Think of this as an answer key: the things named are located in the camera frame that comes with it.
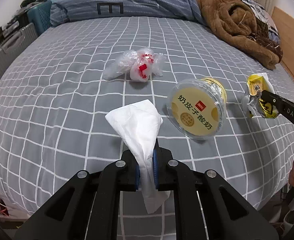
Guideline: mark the yellow snack wrapper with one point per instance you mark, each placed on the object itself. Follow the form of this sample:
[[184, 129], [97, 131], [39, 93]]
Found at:
[[252, 101]]

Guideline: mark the patterned pillow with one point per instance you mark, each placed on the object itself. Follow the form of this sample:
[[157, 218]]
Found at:
[[264, 17]]

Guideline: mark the blue striped duvet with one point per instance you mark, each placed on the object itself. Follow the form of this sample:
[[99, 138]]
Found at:
[[64, 11]]

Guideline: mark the brown fleece blanket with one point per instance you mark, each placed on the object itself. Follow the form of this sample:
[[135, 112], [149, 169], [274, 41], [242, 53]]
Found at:
[[235, 23]]

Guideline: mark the grey checked bed sheet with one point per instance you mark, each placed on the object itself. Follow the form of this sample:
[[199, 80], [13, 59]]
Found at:
[[54, 99]]

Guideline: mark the yellow yogurt cup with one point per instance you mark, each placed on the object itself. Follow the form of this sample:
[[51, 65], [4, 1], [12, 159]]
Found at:
[[197, 107]]

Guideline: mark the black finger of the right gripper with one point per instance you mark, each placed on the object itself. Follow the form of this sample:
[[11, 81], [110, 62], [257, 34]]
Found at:
[[284, 106]]

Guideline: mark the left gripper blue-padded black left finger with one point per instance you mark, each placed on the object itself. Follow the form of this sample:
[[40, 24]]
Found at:
[[86, 206]]

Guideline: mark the clear red-printed plastic bag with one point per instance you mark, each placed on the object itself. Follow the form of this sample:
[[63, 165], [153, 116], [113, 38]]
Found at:
[[139, 64]]

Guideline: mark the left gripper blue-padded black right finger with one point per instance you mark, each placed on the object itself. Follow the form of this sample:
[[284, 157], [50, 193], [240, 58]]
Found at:
[[206, 205]]

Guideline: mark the grey suitcase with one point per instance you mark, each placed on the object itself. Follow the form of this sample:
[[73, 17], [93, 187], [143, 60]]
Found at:
[[15, 45]]

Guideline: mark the white tissue paper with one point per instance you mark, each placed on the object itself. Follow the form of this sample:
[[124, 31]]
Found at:
[[138, 125]]

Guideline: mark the teal suitcase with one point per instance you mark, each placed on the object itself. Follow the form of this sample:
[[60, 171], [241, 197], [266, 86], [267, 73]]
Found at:
[[39, 15]]

